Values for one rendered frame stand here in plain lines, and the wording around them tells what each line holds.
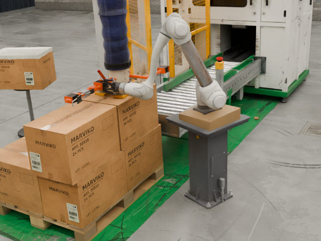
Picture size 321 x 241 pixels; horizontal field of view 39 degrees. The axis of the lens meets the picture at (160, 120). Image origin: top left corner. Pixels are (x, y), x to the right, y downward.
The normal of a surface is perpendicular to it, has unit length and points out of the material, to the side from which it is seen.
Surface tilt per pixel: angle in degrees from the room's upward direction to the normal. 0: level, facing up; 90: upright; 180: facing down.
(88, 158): 90
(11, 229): 0
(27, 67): 90
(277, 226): 0
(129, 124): 90
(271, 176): 0
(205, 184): 90
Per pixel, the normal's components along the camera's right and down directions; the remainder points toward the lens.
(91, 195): 0.86, 0.15
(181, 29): 0.19, 0.23
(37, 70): -0.18, 0.37
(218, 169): 0.63, 0.25
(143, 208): -0.05, -0.93
